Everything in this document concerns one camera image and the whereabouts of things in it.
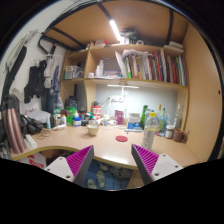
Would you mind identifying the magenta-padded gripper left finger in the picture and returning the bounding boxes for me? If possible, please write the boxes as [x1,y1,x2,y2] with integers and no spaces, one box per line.
[44,144,95,187]

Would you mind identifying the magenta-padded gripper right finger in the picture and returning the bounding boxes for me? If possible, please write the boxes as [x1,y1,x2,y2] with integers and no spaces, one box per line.
[131,143,184,186]

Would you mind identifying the clear yellow-capped drink bottle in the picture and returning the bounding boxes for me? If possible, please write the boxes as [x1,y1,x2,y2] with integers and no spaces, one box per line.
[141,111,160,151]

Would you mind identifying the grey slipper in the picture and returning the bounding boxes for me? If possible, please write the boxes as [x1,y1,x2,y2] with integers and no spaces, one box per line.
[96,170,107,188]
[87,178,98,190]

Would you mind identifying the flat round red coaster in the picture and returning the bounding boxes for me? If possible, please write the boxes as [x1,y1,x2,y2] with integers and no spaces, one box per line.
[115,134,129,143]

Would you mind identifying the cream ceramic cup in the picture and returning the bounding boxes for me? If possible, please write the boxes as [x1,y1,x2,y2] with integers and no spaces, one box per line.
[84,123,100,137]

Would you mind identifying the blue-capped white bottle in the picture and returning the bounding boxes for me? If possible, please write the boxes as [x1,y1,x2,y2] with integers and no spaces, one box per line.
[73,111,82,128]

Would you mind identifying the white tube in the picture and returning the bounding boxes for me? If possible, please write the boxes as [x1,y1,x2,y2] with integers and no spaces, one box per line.
[51,123,67,131]

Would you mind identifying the blue and white box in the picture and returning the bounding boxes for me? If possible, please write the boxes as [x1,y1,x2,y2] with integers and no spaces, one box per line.
[127,112,143,131]

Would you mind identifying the brown ceramic mug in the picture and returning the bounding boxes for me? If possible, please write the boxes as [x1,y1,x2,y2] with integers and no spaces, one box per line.
[172,128,190,144]

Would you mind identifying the green-capped glass bottle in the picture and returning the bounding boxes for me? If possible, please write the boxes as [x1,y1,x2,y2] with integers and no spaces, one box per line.
[160,107,169,133]

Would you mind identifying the dark green tall bottle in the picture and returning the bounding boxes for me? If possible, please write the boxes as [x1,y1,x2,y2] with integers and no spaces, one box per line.
[139,104,149,130]

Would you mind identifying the green container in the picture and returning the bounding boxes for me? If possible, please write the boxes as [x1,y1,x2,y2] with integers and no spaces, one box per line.
[65,106,77,127]

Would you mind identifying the red and white cardboard box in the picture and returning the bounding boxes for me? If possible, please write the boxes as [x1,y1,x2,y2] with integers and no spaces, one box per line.
[19,153,48,169]

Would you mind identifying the yellow-capped slim glass bottle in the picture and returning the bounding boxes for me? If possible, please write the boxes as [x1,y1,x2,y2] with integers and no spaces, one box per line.
[156,104,163,128]

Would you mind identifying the small white blue bottle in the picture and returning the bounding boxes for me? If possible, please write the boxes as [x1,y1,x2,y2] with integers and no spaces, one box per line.
[101,114,110,127]

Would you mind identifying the magenta foil pouch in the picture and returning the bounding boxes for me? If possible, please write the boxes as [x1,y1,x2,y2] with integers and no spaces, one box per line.
[114,109,125,126]

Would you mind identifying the red and white canister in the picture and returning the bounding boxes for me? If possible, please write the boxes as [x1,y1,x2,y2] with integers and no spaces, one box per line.
[92,105,102,121]

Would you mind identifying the tall clear glass bottle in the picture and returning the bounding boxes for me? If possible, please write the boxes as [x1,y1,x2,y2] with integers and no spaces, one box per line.
[173,103,184,131]

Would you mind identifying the black headphones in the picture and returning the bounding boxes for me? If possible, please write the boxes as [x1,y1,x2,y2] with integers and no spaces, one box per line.
[19,114,44,135]

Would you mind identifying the white power strip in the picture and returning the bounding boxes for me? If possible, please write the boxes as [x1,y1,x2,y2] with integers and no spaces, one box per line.
[109,95,125,103]

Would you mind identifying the pink metal flask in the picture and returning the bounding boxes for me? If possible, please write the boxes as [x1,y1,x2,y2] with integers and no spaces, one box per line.
[2,94,26,154]

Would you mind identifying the wooden shelf unit with books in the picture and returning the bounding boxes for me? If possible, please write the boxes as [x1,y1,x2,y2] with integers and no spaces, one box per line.
[59,40,190,135]

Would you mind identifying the hanging clothes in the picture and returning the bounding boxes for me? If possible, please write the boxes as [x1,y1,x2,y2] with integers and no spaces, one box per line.
[23,54,64,104]

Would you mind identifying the ceiling tube light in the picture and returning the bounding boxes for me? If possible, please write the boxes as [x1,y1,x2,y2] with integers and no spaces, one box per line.
[108,19,123,43]

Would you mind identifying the black cord loop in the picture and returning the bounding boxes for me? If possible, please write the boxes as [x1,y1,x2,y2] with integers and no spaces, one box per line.
[36,129,52,140]

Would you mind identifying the black hanging strap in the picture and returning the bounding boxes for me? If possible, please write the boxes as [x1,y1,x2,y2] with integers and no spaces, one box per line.
[1,45,28,101]

